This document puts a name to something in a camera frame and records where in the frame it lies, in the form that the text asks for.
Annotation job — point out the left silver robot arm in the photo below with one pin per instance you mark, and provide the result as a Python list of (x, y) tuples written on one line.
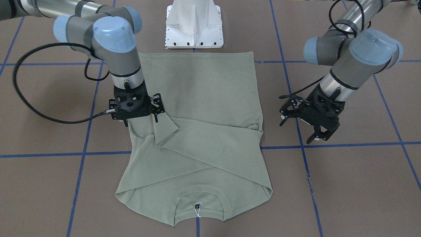
[(355, 52)]

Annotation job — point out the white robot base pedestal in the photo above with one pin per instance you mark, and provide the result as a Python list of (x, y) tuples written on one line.
[(193, 24)]

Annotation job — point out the sage green t-shirt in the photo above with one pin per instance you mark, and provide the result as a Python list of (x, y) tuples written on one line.
[(206, 146)]

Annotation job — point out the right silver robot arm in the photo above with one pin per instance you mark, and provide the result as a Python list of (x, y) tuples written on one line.
[(101, 32)]

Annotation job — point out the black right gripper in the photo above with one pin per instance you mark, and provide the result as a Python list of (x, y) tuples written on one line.
[(156, 106)]

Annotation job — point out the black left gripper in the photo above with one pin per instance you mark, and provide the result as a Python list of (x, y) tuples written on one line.
[(303, 109)]

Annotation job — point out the white shirt tag loop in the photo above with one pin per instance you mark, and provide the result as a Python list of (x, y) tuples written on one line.
[(197, 209)]

